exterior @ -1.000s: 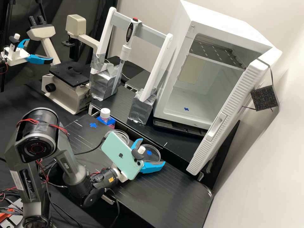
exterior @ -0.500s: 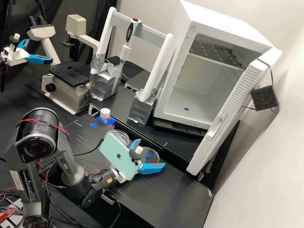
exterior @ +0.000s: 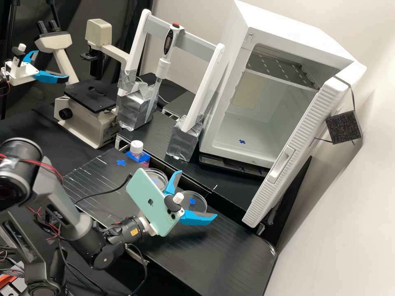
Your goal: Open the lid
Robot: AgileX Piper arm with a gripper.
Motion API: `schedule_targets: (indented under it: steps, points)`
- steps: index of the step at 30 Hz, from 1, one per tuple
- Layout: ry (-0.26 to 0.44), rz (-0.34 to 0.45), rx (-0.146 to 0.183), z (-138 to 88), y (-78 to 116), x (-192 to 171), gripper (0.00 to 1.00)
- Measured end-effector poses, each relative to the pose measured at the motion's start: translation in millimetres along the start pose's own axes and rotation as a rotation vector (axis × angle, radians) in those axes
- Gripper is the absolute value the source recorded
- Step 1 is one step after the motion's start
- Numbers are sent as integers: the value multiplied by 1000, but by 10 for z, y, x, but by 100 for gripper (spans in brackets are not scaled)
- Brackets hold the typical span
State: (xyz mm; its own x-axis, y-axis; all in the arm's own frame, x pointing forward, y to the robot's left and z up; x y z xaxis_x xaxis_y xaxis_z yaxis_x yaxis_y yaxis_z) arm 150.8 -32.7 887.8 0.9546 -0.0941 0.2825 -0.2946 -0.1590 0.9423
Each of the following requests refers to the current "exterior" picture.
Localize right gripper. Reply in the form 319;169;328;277
139;170;218;237

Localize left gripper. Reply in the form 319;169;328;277
4;50;70;87

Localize petri dish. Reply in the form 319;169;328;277
143;167;170;191
180;190;208;214

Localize blue bottle holder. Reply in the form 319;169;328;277
124;150;151;164

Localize black platform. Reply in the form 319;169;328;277
63;148;277;296
161;90;199;120
114;109;270;216

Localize cream microscope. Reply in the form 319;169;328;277
34;18;131;150

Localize small bottle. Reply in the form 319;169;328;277
129;140;145;161

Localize incubator door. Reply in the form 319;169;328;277
242;63;368;229

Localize pipette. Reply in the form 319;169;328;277
147;23;186;125

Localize white pipette stand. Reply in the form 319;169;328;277
116;8;226;163

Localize white incubator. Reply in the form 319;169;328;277
197;0;368;178

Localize right wrist camera phone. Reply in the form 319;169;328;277
125;167;186;238

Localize black cable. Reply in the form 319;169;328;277
123;243;149;296
73;174;132;206

